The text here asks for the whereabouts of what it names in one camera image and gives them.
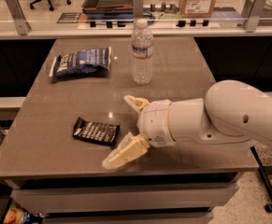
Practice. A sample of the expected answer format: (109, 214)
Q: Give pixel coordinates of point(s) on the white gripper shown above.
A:
(154, 122)

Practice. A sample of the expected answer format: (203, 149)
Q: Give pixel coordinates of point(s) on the black rxbar chocolate bar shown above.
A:
(99, 133)

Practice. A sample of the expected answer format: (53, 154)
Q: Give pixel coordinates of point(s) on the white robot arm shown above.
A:
(231, 115)

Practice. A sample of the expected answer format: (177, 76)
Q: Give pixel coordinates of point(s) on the clear plastic water bottle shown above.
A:
(142, 52)

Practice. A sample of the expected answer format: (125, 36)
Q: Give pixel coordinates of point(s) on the blue chip bag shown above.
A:
(80, 63)

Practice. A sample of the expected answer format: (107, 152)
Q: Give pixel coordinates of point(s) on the lower grey drawer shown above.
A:
(150, 218)

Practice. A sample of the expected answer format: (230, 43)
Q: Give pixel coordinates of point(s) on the grey drawer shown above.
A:
(150, 218)
(124, 198)

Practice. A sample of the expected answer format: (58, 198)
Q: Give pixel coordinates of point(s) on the upper grey drawer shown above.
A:
(124, 198)

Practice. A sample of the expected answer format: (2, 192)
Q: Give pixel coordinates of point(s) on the brown cardboard box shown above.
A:
(196, 8)

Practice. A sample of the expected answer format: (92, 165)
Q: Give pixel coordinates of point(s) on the colourful snack bin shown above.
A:
(15, 214)

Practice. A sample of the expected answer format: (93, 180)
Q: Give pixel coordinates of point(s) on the black metal floor leg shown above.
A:
(265, 179)

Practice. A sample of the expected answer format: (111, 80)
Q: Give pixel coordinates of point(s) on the middle metal glass bracket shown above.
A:
(138, 8)

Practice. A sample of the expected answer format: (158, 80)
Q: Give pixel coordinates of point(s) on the metal glass bracket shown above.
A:
(251, 13)
(138, 8)
(21, 24)

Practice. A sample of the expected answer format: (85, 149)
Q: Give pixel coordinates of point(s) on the left metal glass bracket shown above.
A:
(21, 24)

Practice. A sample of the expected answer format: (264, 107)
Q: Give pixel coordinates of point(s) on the right metal glass bracket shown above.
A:
(251, 13)

